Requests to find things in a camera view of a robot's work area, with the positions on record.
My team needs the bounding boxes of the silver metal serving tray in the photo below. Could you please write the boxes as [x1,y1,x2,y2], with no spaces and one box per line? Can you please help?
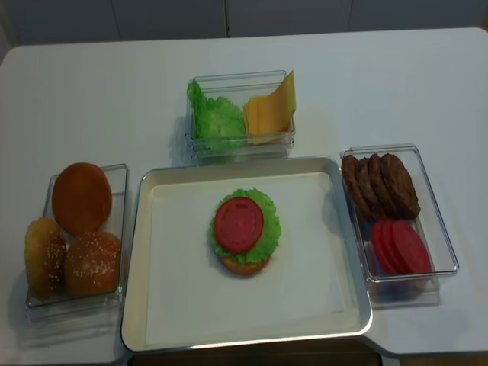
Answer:
[121,157,372,352]

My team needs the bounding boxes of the green lettuce leaf in bin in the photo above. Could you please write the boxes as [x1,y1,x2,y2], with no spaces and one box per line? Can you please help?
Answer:
[187,81,246,150]

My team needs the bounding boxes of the clear patty and tomato bin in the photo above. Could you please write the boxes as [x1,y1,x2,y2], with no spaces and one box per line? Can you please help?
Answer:
[340,144,459,307]

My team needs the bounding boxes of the stacked yellow cheese slices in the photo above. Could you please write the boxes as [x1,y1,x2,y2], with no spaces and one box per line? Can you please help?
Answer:
[243,95,296,145]

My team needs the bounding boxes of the sesame seed bun top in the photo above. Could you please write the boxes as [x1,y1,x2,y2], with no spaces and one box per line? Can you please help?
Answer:
[64,231,121,297]

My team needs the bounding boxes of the green lettuce leaf on bun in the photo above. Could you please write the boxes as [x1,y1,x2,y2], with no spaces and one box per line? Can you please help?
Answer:
[208,188,281,263]

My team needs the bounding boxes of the red tomato slice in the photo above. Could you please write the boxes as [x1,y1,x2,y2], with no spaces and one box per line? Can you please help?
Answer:
[381,220,412,275]
[213,197,264,254]
[390,220,432,275]
[371,220,398,275]

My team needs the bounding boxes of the upright yellow cheese slice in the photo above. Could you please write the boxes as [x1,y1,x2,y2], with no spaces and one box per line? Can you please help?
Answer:
[268,70,296,132]

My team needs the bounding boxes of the white paper tray liner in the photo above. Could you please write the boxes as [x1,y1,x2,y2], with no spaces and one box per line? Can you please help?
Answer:
[146,172,370,348]

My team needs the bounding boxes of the plain brown bun top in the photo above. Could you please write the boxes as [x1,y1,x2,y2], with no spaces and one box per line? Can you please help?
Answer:
[52,162,112,236]

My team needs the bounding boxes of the sesame bun on edge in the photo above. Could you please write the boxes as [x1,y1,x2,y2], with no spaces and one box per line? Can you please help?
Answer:
[24,217,66,300]

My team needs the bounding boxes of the clear lettuce and cheese bin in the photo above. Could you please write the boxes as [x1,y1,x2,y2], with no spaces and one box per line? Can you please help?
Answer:
[185,70,296,165]

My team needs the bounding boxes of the brown beef patty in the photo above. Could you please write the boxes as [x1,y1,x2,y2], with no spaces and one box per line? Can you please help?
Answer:
[368,154,399,219]
[356,158,387,220]
[341,155,373,221]
[380,153,420,220]

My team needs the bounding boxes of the bottom burger bun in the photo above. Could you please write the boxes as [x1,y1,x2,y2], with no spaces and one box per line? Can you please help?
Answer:
[220,256,270,277]

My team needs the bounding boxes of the clear bun bin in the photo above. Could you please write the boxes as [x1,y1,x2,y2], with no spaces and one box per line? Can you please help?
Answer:
[25,164,130,323]

